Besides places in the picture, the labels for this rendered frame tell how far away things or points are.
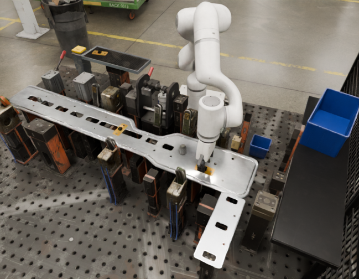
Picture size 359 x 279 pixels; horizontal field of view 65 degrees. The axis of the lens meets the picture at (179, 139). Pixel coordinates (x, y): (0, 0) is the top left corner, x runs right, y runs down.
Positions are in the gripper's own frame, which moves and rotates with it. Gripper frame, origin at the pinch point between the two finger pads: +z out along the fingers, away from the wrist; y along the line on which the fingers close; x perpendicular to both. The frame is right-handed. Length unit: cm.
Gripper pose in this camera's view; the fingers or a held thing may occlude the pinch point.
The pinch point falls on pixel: (205, 161)
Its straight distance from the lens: 116.8
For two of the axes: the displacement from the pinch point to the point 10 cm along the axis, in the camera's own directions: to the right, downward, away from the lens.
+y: -4.4, 6.4, -6.3
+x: 9.0, 3.1, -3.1
